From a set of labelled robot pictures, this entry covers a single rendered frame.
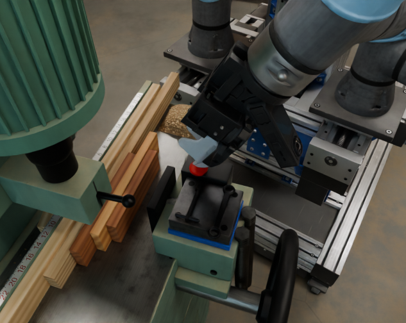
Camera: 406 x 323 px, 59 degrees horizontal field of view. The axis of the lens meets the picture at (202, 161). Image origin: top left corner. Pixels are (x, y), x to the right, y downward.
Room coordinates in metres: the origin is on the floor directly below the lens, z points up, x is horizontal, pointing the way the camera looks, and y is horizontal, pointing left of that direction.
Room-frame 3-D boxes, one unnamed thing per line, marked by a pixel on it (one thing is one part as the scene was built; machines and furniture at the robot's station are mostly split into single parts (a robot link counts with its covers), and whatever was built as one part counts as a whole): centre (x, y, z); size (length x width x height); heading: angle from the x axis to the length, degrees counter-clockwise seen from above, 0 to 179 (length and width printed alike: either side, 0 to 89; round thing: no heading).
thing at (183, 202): (0.33, -0.01, 0.99); 0.13 x 0.11 x 0.06; 162
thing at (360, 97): (0.78, -0.44, 0.87); 0.15 x 0.15 x 0.10
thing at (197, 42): (1.05, -0.03, 0.87); 0.15 x 0.15 x 0.10
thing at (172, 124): (0.60, 0.02, 0.92); 0.14 x 0.09 x 0.04; 72
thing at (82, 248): (0.36, 0.17, 0.92); 0.22 x 0.02 x 0.05; 162
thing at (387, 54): (0.78, -0.45, 0.98); 0.13 x 0.12 x 0.14; 41
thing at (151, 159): (0.38, 0.12, 0.93); 0.18 x 0.02 x 0.05; 162
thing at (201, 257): (0.33, 0.00, 0.91); 0.15 x 0.14 x 0.09; 162
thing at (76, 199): (0.33, 0.22, 1.03); 0.14 x 0.07 x 0.09; 72
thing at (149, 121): (0.48, 0.15, 0.92); 0.54 x 0.02 x 0.04; 162
